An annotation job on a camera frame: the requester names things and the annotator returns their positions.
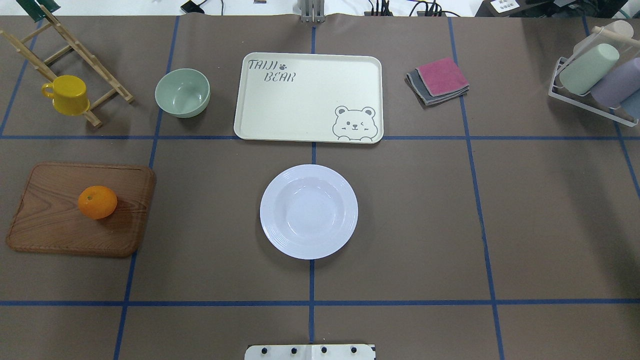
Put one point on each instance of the white round plate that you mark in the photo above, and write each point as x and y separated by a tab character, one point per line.
309	211

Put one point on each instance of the orange fruit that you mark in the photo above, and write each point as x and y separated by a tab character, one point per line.
97	202

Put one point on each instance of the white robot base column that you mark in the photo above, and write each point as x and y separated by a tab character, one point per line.
311	352

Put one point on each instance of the cream bear tray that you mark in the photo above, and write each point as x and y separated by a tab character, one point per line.
310	98

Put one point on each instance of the grey cloth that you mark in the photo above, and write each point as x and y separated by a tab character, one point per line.
426	98

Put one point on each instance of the pink cloth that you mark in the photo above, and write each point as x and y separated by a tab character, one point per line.
442	77

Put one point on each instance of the green bowl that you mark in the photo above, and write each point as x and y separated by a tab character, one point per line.
183	93

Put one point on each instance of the black small device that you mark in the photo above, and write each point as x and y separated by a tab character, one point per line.
193	7

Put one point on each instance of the white cup rack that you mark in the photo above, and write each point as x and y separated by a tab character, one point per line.
627	113

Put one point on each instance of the yellow mug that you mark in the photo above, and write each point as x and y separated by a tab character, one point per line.
68	94

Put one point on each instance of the wooden cutting board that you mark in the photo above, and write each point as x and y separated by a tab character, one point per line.
48	219

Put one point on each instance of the purple cup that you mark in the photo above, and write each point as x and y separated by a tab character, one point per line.
618	85

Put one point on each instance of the beige cup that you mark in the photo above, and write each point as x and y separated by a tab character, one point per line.
620	27

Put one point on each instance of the dark green cup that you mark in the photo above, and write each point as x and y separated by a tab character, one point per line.
33	8

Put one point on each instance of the wooden drying rack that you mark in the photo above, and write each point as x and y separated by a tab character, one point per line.
43	66

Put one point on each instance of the aluminium frame post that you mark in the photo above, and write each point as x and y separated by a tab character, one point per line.
312	11

